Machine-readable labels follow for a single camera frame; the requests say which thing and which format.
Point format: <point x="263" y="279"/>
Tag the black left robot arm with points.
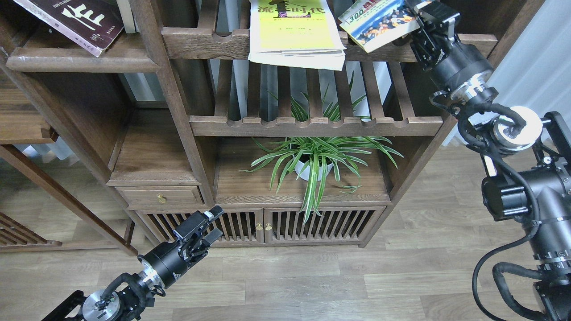
<point x="128" y="295"/>

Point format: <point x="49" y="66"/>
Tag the yellow cover book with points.
<point x="295" y="33"/>

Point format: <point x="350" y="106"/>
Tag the maroon book white characters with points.
<point x="92" y="24"/>

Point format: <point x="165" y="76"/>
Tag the green spider plant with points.
<point x="341" y="151"/>

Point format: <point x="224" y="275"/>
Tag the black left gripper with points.
<point x="168" y="262"/>

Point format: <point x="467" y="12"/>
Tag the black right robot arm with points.
<point x="526" y="158"/>

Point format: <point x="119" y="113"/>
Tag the dark wooden bookshelf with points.
<point x="172" y="110"/>

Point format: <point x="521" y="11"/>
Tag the white plant pot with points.
<point x="304" y="172"/>

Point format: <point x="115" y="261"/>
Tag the brass drawer knob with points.
<point x="161" y="199"/>

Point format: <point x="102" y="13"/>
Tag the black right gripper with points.
<point x="455" y="67"/>

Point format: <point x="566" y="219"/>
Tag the white pleated curtain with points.
<point x="532" y="55"/>

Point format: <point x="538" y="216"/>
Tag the white upright book spine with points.
<point x="127" y="16"/>

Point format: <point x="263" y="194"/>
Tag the blue landscape cover book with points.
<point x="375" y="23"/>

